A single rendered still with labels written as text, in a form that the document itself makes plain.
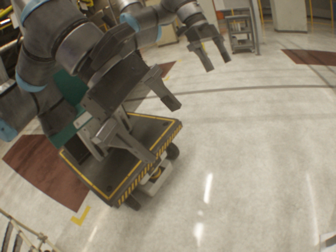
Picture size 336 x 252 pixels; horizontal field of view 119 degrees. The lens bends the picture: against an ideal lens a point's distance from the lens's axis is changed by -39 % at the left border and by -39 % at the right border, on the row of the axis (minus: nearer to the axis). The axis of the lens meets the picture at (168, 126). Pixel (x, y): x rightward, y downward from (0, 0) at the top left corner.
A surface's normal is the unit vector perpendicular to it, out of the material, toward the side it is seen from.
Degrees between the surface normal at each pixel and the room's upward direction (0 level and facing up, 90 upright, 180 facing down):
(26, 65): 101
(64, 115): 70
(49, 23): 80
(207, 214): 0
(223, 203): 0
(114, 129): 66
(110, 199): 0
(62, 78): 90
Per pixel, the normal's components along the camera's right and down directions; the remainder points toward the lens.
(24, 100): 0.90, -0.24
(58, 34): 0.16, 0.40
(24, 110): 0.99, 0.08
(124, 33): 0.66, -0.24
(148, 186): -0.29, -0.77
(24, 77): -0.01, 0.77
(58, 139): 0.80, 0.15
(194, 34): -0.69, 0.50
